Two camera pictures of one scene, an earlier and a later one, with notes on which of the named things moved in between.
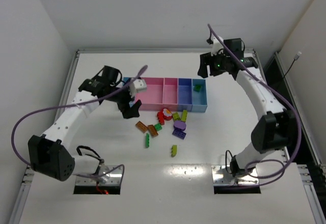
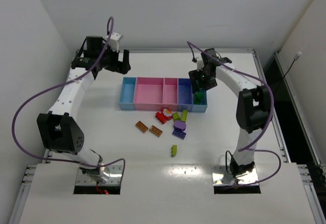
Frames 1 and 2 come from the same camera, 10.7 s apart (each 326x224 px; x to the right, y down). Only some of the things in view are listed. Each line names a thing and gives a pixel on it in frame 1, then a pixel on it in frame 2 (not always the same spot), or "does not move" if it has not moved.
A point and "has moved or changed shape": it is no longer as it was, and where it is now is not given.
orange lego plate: [153, 131] has moved or changed shape
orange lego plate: [142, 127] does not move
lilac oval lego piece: [180, 124] does not move
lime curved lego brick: [173, 150] does not move
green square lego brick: [158, 127] → [198, 97]
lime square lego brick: [176, 116] does not move
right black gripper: [208, 62] → [201, 83]
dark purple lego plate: [181, 134] does not move
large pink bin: [153, 99] does not move
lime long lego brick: [184, 115] does not move
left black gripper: [126, 102] → [118, 62]
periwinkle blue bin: [185, 99] does not move
